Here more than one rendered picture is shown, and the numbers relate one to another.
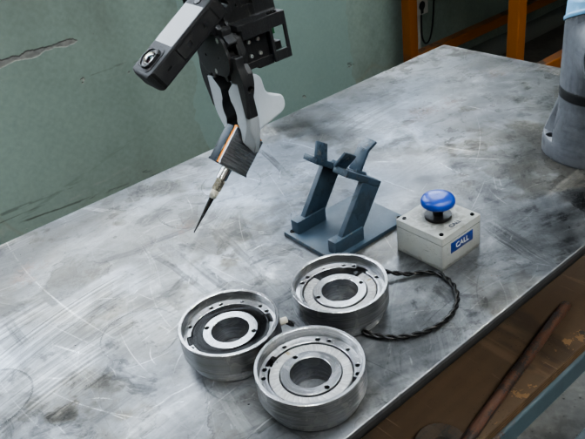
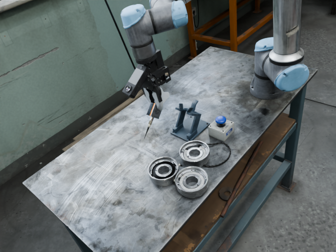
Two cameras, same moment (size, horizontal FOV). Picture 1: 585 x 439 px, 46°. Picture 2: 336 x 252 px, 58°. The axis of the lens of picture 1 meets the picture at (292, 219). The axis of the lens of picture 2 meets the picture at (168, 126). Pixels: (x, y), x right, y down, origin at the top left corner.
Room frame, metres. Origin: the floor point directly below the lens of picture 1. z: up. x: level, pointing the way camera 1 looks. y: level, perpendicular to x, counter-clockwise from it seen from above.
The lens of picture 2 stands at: (-0.16, 0.10, 1.58)
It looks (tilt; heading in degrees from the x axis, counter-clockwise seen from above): 39 degrees down; 355
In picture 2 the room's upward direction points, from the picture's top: 12 degrees counter-clockwise
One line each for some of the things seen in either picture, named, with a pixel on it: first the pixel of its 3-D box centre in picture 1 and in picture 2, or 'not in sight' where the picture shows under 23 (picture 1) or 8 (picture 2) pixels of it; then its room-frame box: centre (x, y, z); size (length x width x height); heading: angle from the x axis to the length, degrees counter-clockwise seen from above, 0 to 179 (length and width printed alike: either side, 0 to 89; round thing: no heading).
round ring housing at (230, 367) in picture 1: (231, 335); (164, 171); (0.55, 0.08, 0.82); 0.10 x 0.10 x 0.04
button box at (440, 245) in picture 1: (441, 229); (222, 127); (0.68, -0.18, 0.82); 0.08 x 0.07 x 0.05; 126
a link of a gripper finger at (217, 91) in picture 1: (241, 103); (154, 94); (0.78, 0.04, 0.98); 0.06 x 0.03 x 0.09; 121
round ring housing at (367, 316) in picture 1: (340, 295); (194, 154); (0.59, -0.04, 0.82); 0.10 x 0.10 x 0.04
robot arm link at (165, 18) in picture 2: not in sight; (167, 15); (0.77, -0.05, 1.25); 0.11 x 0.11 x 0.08; 88
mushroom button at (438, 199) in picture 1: (438, 212); (220, 123); (0.68, -0.17, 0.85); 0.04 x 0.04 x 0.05
